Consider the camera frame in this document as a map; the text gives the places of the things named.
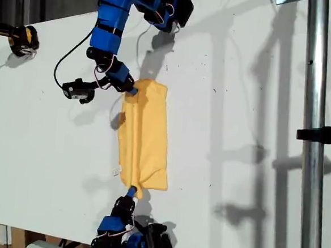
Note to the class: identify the yellow microfibre towel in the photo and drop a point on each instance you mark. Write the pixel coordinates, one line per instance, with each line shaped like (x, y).
(150, 134)

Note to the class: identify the white container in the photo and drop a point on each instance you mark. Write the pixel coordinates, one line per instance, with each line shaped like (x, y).
(43, 247)

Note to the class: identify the brown cardboard box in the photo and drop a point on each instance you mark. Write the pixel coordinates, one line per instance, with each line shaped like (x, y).
(18, 237)

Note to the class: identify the black yellow table clamp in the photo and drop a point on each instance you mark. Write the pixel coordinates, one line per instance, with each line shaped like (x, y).
(23, 40)

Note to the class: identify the white table leg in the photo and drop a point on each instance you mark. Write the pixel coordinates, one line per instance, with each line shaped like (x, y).
(4, 234)

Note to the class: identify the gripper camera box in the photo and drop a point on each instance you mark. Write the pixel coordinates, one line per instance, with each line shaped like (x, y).
(76, 92)
(160, 240)

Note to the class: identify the steel post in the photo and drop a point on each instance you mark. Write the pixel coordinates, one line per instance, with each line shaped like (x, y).
(315, 111)

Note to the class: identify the black post clamp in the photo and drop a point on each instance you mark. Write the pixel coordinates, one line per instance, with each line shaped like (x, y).
(323, 135)

